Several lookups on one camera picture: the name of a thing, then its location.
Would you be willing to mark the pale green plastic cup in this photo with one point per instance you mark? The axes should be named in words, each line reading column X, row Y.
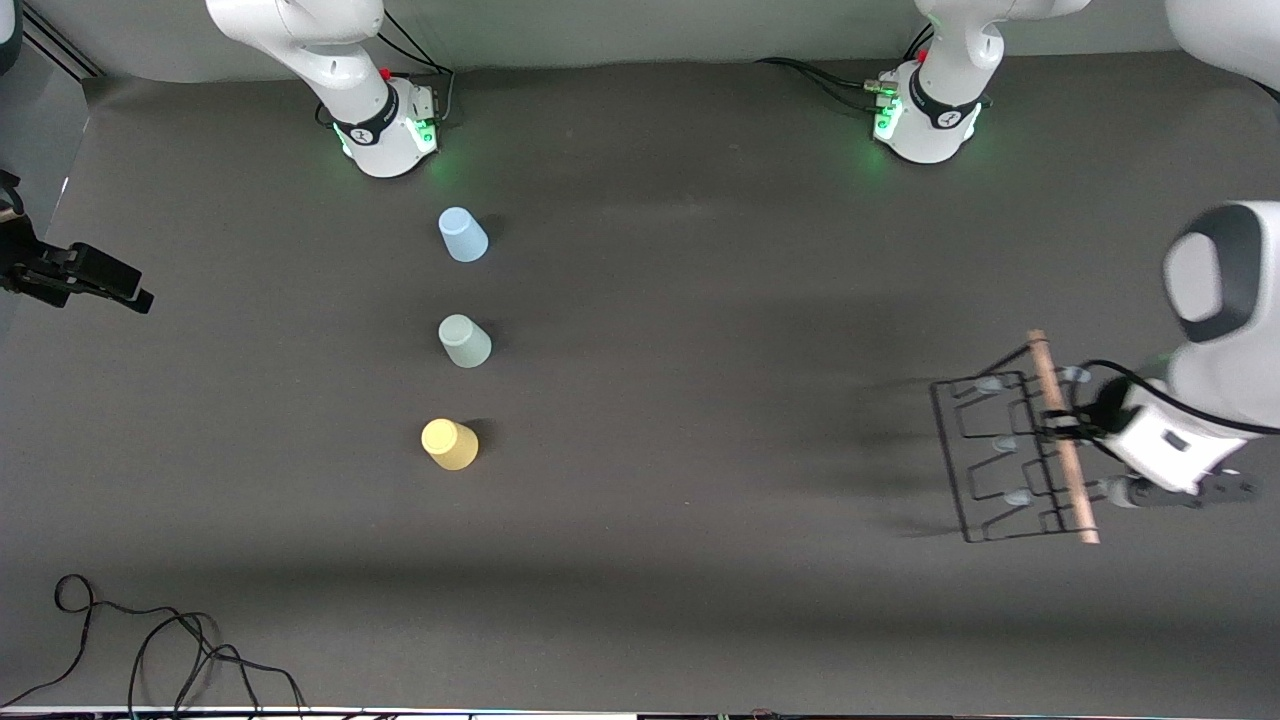
column 465, row 343

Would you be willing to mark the yellow plastic cup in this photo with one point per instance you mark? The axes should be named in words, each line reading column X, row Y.
column 450, row 445

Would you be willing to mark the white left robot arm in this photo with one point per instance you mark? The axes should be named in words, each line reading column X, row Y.
column 1230, row 385

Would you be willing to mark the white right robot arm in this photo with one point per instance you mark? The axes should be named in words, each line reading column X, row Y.
column 330, row 60

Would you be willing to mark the pale blue plastic cup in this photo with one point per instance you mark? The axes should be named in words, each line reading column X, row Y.
column 463, row 238

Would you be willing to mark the dark grey table mat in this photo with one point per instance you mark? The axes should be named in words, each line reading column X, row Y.
column 700, row 550

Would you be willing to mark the black aluminium frame rail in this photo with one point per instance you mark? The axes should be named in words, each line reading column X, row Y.
column 65, row 48

